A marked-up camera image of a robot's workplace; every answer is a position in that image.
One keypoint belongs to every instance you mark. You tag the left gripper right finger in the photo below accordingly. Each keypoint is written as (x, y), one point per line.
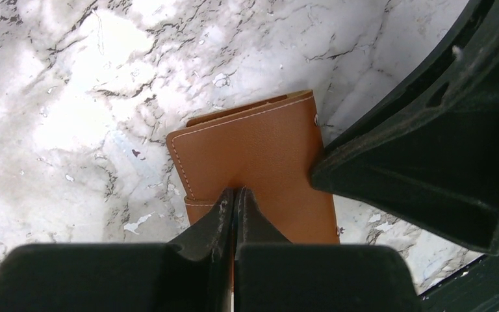
(273, 274)

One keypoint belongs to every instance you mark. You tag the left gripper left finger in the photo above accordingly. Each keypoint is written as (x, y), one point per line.
(188, 273)

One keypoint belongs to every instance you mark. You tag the brown leather card holder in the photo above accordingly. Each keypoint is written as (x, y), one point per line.
(268, 147)

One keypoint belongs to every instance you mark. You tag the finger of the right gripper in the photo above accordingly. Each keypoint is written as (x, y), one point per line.
(428, 152)

